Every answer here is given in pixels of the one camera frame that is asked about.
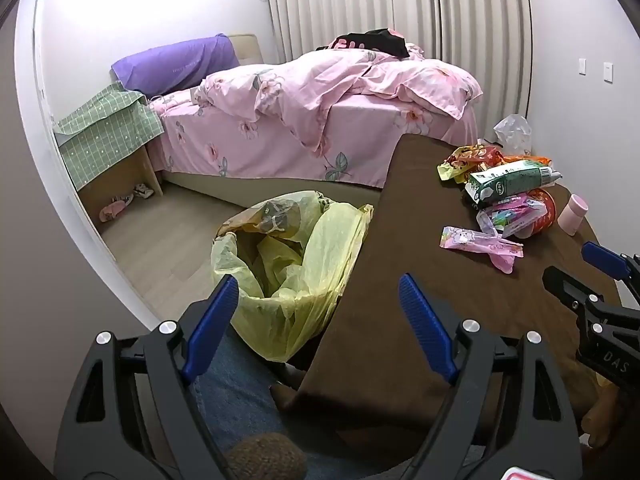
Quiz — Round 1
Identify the brown fuzzy slipper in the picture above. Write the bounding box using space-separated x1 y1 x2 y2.
225 432 308 480

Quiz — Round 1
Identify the clear colourful toothbrush packet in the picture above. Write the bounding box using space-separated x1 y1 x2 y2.
476 192 548 238

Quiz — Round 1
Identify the pink purple wrapper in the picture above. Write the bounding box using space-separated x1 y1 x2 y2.
440 226 525 275

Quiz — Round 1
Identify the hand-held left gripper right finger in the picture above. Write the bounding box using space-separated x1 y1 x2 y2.
397 274 583 480

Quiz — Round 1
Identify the wooden nightstand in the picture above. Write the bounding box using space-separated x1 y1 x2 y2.
75 142 165 235

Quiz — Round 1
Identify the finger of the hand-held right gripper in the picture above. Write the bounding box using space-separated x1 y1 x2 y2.
581 241 640 282
542 266 608 333

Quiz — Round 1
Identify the beige bed frame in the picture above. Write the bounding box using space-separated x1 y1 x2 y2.
160 34 388 208

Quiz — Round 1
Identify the brown tablecloth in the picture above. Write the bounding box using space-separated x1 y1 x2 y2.
280 132 623 436

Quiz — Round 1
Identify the white plastic bag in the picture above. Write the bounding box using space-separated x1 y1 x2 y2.
494 115 532 156

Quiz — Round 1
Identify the person's leg in jeans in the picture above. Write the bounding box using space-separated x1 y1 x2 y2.
192 330 416 480

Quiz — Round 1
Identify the black garment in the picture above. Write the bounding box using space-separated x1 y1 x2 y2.
316 28 411 59

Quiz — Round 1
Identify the yellow green noodle wrapper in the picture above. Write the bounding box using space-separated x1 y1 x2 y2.
437 144 506 183

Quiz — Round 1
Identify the green white carton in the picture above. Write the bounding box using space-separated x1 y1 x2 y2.
465 159 563 208

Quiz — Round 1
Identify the pink slipper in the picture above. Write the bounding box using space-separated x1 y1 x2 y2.
99 195 135 223

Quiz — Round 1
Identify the purple pillow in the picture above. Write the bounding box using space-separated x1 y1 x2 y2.
111 33 242 97

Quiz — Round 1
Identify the red instant noodle bowl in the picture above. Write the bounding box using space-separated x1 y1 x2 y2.
515 187 557 238

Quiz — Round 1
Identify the green checked cloth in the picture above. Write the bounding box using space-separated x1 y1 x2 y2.
54 82 165 191

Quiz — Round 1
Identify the pink floral bedsheet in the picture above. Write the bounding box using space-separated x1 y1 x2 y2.
147 87 478 183

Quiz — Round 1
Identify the yellow plastic trash bag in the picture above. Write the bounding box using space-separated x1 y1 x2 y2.
210 190 375 363

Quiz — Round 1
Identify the pink cup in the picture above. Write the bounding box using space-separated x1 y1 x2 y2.
557 193 591 236

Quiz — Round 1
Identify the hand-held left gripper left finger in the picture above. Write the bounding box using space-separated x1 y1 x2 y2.
55 275 241 480

